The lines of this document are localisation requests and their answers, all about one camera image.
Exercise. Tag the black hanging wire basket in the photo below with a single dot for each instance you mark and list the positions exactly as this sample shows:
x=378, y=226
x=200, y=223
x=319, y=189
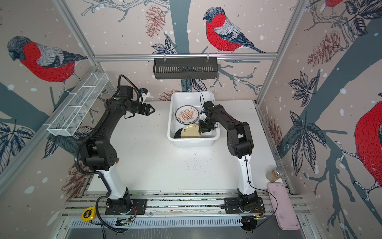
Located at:
x=185, y=68

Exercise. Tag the white plastic bin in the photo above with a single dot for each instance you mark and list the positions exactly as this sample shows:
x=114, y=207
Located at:
x=195, y=99

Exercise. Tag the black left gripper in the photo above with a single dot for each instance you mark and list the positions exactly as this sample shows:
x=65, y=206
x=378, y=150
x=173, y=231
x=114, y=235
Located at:
x=145, y=110

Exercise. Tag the pink flat case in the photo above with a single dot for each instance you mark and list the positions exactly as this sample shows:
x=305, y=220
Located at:
x=284, y=211

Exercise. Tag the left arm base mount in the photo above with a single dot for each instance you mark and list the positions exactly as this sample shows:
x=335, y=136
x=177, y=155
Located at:
x=125, y=206

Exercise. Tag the yellow round plate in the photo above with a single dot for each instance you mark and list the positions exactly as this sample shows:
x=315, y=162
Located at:
x=191, y=131

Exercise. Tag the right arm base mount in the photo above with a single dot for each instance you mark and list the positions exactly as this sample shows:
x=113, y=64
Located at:
x=244, y=203

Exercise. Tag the white wire mesh shelf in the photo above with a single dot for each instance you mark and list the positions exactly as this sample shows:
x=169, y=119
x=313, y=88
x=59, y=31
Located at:
x=80, y=102

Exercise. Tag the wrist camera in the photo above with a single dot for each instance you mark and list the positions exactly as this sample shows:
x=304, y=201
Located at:
x=145, y=94
x=203, y=115

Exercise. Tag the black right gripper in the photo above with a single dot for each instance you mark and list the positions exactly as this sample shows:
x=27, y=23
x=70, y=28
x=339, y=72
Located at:
x=203, y=127

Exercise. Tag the black round plate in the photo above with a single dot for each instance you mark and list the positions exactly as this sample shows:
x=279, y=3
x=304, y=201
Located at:
x=178, y=133

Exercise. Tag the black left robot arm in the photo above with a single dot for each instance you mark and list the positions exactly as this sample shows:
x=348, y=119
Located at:
x=95, y=154

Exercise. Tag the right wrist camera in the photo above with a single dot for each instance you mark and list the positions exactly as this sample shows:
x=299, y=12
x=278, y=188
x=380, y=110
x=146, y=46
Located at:
x=203, y=115

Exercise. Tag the glass jar with lid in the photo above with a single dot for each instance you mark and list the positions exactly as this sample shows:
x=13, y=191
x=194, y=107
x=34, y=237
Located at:
x=275, y=174

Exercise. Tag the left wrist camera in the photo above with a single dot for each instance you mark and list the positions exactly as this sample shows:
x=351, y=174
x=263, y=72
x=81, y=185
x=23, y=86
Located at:
x=145, y=94

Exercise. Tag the orange sunburst plate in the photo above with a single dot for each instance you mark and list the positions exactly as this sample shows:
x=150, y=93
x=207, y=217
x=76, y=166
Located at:
x=187, y=114

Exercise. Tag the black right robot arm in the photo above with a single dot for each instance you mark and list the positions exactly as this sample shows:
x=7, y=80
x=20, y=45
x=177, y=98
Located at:
x=240, y=144

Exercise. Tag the yellow tape measure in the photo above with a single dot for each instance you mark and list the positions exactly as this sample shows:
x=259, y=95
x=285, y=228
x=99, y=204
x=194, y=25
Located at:
x=88, y=214

